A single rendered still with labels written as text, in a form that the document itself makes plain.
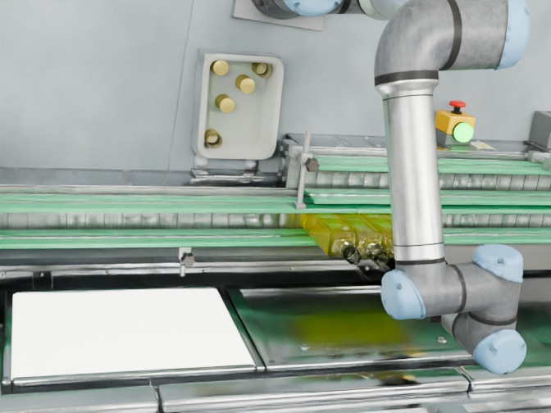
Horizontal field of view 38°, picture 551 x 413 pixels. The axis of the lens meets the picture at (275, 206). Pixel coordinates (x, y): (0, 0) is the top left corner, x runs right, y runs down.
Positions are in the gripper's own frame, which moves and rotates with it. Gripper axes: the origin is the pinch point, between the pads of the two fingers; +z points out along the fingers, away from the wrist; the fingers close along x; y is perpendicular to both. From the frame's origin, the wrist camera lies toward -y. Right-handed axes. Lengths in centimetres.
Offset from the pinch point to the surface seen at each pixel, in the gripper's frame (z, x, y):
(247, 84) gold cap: 37, -27, 27
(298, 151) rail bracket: 26.4, -15.4, 17.9
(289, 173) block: 30.1, -9.4, 17.9
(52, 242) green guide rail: 23, 3, 68
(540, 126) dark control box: 39, -20, -50
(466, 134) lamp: 33.0, -18.5, -25.6
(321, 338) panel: -3.4, 12.9, 19.8
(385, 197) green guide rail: 23.7, -6.0, -2.7
